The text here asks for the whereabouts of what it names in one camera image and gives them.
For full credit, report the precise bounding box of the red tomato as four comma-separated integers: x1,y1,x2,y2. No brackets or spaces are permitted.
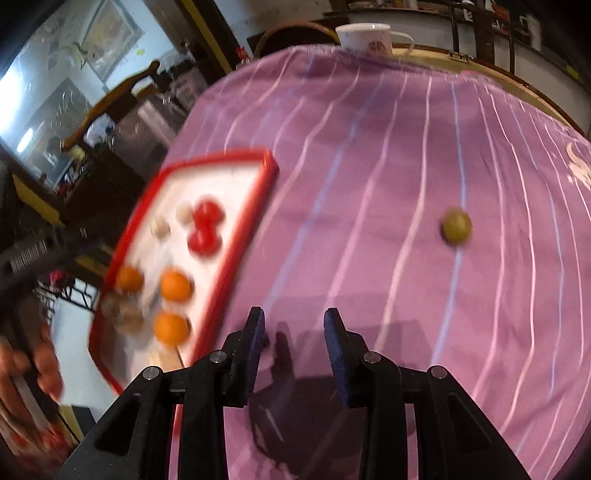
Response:
192,199,225,230
187,228,220,257

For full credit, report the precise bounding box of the small orange kumquat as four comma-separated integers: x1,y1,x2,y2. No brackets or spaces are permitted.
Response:
115,266,145,293

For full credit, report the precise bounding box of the curved-back wooden chair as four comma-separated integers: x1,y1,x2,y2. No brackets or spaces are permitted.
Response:
61,60,162,153

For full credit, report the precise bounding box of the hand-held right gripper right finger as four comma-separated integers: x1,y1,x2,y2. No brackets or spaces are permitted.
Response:
323,307,532,480

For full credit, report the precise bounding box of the wall poster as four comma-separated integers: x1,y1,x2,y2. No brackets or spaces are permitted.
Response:
79,0,145,80

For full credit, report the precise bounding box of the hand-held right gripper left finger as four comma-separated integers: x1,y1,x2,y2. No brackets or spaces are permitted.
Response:
55,306,269,480

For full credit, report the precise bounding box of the person's left hand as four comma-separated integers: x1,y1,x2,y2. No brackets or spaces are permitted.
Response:
0,318,64,418

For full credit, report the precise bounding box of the green grape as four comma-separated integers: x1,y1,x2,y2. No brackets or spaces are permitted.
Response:
441,209,474,246

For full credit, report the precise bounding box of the wide peeled sugarcane chunk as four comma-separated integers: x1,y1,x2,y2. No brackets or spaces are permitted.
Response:
108,300,146,334

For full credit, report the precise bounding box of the purple striped cloth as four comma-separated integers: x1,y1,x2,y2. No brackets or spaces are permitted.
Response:
166,44,591,480

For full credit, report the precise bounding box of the white cartoon mug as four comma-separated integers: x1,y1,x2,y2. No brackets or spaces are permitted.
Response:
335,23,415,57

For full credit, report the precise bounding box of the red-rimmed white tray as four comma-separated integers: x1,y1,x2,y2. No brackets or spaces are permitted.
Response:
89,148,280,396

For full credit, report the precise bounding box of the large orange mandarin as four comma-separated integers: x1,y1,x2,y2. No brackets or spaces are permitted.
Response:
160,270,194,303
153,312,191,346

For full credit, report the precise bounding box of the dark wooden chair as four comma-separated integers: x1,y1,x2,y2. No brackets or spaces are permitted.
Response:
443,0,519,75

